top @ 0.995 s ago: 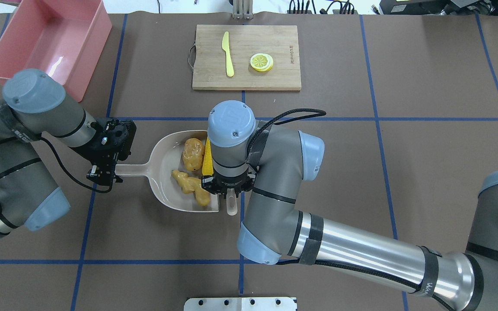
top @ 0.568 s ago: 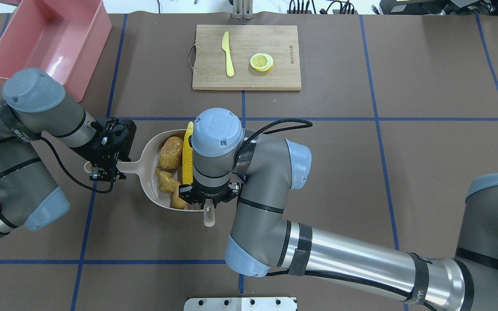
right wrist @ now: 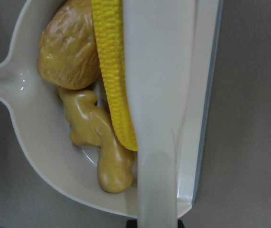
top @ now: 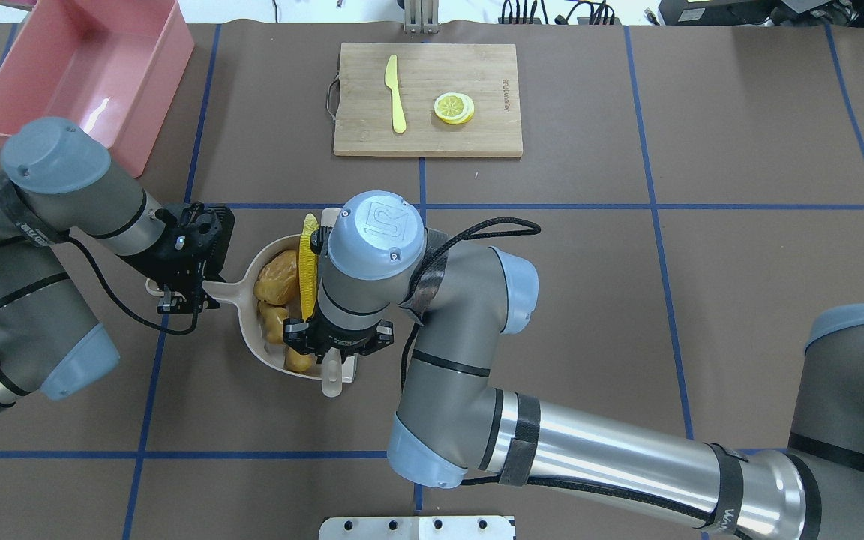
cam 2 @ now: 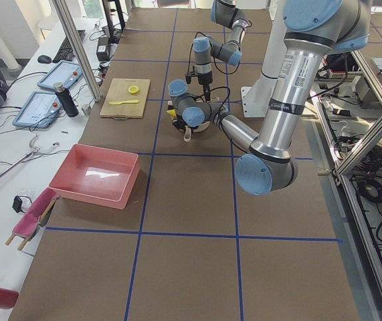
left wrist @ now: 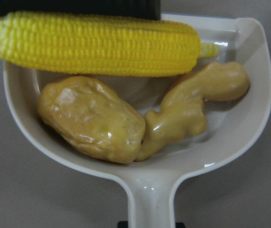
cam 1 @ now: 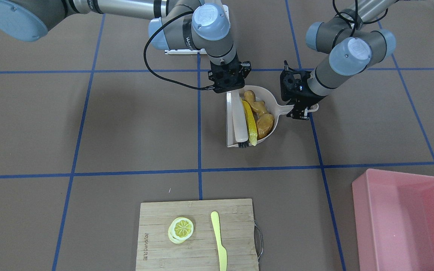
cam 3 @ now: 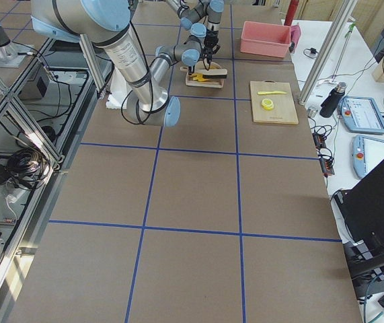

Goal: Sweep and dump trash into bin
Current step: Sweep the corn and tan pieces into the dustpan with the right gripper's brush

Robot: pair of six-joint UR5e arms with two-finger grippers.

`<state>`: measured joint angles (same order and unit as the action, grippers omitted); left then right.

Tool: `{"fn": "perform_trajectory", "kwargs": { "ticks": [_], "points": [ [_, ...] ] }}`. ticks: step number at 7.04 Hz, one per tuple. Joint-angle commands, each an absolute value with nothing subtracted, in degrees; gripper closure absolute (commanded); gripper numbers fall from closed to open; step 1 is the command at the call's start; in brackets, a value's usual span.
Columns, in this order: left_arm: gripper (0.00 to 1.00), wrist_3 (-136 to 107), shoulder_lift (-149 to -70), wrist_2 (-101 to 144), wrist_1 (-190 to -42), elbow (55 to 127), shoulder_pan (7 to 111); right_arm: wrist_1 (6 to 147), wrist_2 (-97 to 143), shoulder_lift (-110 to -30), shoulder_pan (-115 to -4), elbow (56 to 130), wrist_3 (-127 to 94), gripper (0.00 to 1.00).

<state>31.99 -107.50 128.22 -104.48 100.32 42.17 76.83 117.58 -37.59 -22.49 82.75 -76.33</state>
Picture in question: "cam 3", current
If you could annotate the black power strip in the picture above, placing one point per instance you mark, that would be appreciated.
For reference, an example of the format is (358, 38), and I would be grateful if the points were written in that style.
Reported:
(325, 155)

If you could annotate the wooden cutting board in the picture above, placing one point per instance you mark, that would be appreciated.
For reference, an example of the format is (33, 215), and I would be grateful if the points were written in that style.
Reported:
(284, 111)

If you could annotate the pink plastic bin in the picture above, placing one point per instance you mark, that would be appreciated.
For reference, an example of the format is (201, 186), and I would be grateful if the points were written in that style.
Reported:
(272, 40)

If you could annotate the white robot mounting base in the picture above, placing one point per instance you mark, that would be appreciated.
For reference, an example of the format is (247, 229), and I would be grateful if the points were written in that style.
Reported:
(118, 91)

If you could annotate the lower blue teach pendant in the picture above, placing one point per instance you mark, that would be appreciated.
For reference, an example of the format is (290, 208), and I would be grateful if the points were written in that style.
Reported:
(367, 153)

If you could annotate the black water bottle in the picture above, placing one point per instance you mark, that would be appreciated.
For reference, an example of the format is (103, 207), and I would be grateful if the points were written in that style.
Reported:
(329, 105)

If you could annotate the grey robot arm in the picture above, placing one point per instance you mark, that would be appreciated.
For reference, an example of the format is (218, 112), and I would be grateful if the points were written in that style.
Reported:
(108, 26)
(203, 21)

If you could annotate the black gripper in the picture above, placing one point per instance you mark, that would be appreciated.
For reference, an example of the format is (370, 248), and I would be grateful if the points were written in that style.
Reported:
(191, 70)
(209, 42)

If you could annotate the blue teach pendant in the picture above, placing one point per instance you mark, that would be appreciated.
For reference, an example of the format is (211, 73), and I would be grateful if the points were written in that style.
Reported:
(367, 153)
(361, 115)

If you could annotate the beige plastic dustpan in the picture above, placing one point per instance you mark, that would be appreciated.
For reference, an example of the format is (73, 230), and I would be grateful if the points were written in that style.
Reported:
(215, 83)

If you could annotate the yellow plastic knife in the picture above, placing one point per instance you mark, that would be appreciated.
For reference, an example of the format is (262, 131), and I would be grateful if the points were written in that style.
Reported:
(275, 92)

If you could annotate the red fire extinguisher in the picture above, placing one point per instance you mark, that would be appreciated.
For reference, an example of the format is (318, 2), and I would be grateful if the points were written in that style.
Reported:
(291, 12)

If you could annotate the aluminium frame post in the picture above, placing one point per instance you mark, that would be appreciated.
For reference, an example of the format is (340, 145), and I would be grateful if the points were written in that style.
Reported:
(331, 38)

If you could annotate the upper blue teach pendant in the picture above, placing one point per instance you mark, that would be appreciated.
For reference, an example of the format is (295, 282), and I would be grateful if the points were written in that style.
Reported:
(361, 115)

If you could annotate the beige hand brush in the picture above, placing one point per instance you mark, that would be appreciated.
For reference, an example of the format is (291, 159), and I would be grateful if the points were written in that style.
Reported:
(213, 73)

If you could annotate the grey control box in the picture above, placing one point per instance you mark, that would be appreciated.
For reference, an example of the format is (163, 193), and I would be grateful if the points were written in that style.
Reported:
(35, 88)

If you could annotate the yellow lemon slice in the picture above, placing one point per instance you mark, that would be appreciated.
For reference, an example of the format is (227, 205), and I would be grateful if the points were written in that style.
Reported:
(267, 104)

